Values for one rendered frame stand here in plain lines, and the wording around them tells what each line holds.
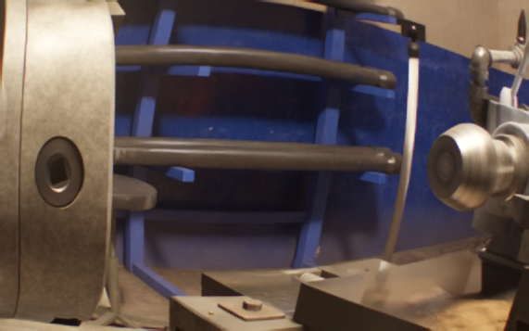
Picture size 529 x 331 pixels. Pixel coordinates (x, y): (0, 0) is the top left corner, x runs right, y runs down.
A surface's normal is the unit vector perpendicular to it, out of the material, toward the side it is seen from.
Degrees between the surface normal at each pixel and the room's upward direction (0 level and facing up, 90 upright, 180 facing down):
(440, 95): 90
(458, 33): 90
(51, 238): 101
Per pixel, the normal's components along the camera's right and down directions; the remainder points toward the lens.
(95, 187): 0.57, 0.14
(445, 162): -0.82, -0.03
